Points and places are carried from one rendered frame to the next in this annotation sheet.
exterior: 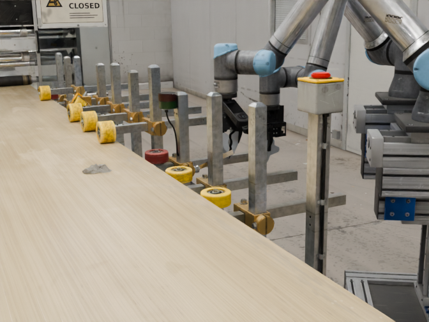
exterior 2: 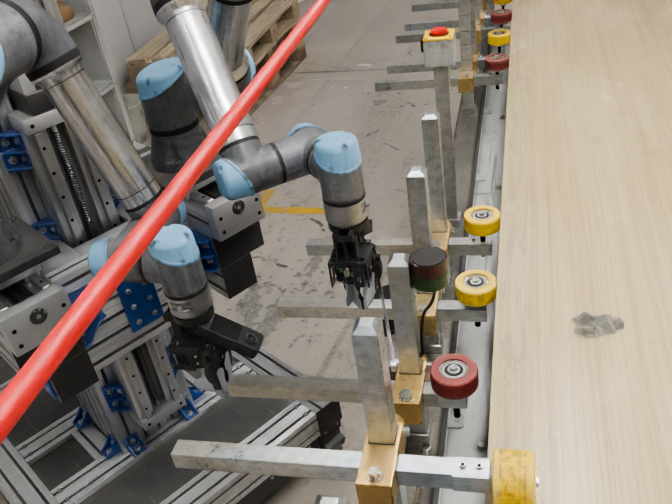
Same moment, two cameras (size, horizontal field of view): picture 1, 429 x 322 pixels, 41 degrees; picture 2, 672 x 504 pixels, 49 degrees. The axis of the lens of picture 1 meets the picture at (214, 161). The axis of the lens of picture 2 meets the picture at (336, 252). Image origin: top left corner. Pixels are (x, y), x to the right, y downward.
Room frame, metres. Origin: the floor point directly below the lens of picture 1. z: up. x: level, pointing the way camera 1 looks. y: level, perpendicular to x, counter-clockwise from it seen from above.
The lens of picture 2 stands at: (2.67, 0.71, 1.77)
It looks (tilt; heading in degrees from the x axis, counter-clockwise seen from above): 33 degrees down; 223
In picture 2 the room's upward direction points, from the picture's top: 10 degrees counter-clockwise
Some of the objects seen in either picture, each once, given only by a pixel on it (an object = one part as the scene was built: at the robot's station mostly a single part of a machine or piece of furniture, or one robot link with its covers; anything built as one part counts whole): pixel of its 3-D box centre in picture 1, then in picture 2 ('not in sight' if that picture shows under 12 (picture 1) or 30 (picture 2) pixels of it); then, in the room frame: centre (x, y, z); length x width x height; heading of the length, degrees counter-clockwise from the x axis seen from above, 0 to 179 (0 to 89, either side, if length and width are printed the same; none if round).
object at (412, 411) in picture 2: (180, 167); (412, 386); (1.90, 0.12, 0.85); 0.13 x 0.06 x 0.05; 26
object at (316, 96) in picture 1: (320, 96); (440, 49); (1.20, -0.22, 1.18); 0.07 x 0.07 x 0.08; 26
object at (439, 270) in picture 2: (167, 96); (428, 262); (1.86, 0.15, 1.10); 0.06 x 0.06 x 0.02
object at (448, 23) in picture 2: not in sight; (455, 23); (-0.07, -0.94, 0.80); 0.43 x 0.03 x 0.04; 116
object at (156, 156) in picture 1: (157, 166); (455, 391); (1.88, 0.20, 0.85); 0.08 x 0.08 x 0.11
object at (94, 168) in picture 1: (97, 167); (597, 321); (1.67, 0.35, 0.91); 0.09 x 0.07 x 0.02; 109
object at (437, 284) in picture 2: (167, 104); (429, 275); (1.86, 0.15, 1.07); 0.06 x 0.06 x 0.02
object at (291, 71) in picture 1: (296, 76); (129, 255); (2.10, -0.30, 1.12); 0.11 x 0.11 x 0.08; 23
